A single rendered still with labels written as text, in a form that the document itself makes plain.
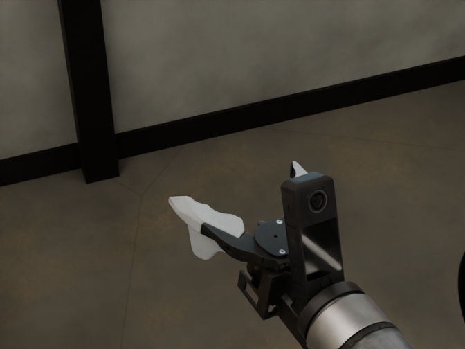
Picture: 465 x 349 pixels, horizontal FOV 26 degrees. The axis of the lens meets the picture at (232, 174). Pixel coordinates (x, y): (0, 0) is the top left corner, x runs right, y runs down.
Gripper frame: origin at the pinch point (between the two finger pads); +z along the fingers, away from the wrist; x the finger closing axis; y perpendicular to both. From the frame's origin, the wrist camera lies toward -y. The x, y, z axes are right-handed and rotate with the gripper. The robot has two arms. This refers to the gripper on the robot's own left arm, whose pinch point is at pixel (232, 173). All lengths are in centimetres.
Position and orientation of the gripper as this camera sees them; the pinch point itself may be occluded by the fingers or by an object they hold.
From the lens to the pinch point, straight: 105.3
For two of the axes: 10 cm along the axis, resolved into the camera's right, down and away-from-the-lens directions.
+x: 8.6, -2.4, 4.5
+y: -1.2, 7.6, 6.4
